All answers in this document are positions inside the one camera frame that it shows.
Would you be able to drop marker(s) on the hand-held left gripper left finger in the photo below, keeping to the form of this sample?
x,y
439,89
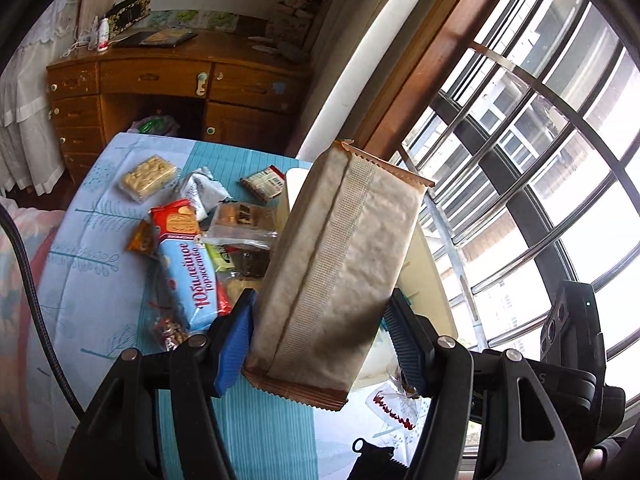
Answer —
x,y
235,345

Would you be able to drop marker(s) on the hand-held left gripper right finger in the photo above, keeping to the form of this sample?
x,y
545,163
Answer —
x,y
405,340

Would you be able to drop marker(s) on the white plastic container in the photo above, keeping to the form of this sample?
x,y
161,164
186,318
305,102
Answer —
x,y
427,290

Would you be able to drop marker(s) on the clear wrapper red scribble print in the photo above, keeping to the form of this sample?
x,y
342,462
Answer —
x,y
395,407

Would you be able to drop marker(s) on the clear nut bar packet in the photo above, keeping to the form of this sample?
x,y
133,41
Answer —
x,y
167,330

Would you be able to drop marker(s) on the dark snack packet red ends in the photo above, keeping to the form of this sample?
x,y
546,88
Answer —
x,y
250,262

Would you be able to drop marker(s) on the small green packet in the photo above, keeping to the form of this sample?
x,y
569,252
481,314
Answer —
x,y
222,259

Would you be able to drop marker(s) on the beige paper snack packet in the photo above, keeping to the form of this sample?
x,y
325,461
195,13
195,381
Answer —
x,y
340,260

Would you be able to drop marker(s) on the clear pastry packet black label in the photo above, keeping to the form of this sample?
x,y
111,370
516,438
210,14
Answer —
x,y
240,220

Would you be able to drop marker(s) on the red biscuit box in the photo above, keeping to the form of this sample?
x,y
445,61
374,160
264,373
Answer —
x,y
175,220

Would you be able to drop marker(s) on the small orange packet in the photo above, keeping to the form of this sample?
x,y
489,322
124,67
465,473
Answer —
x,y
141,241

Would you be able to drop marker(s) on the white red wrapper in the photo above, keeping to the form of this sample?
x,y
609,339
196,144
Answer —
x,y
200,190

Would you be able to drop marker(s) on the small brown red packet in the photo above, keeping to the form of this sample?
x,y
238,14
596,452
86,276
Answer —
x,y
262,181

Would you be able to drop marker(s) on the teal and white tablecloth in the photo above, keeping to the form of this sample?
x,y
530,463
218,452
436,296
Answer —
x,y
125,270

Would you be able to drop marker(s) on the metal window bars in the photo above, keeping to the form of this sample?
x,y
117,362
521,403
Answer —
x,y
550,97

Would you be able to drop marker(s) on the green plastic bag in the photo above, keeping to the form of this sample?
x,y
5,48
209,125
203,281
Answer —
x,y
155,125

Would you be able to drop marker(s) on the pastel patchy blanket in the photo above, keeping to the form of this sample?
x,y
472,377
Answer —
x,y
12,255

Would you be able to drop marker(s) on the mint green drawer lock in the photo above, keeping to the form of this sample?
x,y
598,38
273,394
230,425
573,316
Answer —
x,y
201,85

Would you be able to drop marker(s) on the wooden desk with drawers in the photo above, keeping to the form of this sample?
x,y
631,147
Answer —
x,y
150,77

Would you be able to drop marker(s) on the white paper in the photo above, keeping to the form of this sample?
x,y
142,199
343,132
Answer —
x,y
262,40

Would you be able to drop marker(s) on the white lace cover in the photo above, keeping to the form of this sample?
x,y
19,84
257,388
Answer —
x,y
25,110

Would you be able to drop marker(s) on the dark book on desk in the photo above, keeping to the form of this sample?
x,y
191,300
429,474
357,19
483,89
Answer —
x,y
160,37

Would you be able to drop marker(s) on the patterned box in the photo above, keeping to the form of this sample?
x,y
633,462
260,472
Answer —
x,y
290,27

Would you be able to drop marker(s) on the green patterned board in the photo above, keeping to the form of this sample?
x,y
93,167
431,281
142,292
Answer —
x,y
210,19

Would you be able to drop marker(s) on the small white bottle red base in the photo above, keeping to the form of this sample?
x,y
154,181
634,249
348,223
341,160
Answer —
x,y
103,35

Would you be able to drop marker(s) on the dark ornate case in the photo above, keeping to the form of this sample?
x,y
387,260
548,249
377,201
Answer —
x,y
129,14

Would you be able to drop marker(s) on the wooden window frame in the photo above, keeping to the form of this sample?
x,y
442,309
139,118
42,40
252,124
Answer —
x,y
430,60

